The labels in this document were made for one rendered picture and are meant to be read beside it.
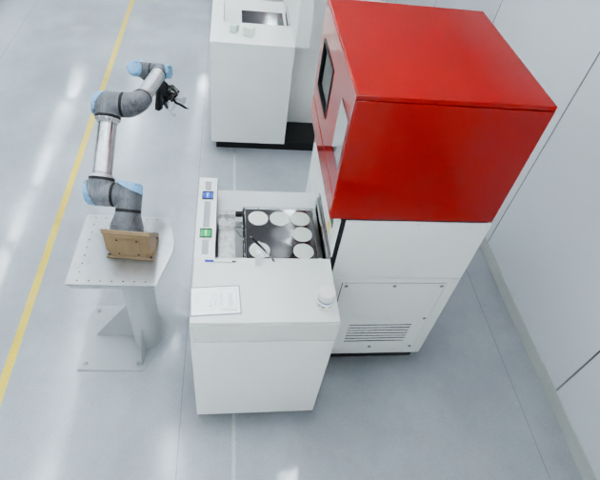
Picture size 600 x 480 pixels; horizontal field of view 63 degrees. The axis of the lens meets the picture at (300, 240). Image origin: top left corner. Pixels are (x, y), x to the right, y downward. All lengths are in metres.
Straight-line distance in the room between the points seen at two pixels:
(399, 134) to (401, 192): 0.30
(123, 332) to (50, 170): 1.70
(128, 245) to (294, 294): 0.81
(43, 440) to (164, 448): 0.61
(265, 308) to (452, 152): 0.97
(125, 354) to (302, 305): 1.35
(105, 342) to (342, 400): 1.44
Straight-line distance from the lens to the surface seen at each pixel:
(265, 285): 2.16
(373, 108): 1.78
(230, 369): 2.37
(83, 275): 2.45
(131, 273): 2.41
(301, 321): 2.07
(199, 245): 2.30
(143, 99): 2.50
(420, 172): 2.02
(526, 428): 3.34
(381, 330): 2.90
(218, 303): 2.09
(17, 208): 4.10
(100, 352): 3.15
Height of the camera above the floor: 2.68
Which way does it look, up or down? 47 degrees down
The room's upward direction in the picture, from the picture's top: 10 degrees clockwise
